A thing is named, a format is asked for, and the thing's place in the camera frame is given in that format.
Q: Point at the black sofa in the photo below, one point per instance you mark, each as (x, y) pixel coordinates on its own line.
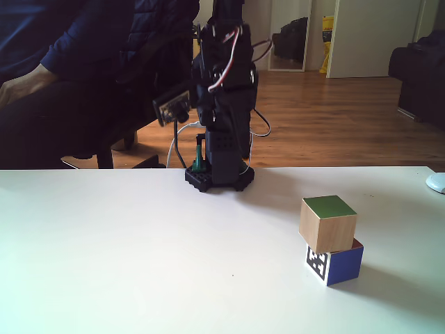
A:
(420, 87)

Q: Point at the person's hand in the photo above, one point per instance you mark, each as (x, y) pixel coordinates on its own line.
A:
(24, 85)

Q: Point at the white round object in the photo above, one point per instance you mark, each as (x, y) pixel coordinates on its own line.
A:
(437, 182)

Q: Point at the white door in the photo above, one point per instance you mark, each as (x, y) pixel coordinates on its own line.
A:
(375, 38)

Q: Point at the wooden cube with green face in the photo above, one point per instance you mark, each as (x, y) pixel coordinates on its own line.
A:
(327, 229)

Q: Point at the green clamp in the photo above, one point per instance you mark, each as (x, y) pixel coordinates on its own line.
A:
(199, 160)

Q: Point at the person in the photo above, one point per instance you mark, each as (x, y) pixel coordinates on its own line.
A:
(87, 41)

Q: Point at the black chair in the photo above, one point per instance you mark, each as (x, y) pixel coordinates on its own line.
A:
(105, 156)

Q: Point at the cube with black-white marker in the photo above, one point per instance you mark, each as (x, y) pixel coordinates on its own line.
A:
(344, 266)

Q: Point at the yellow bag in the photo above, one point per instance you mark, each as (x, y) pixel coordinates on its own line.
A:
(327, 45)

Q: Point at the white-framed mirror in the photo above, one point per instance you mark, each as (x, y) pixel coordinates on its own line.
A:
(290, 35)

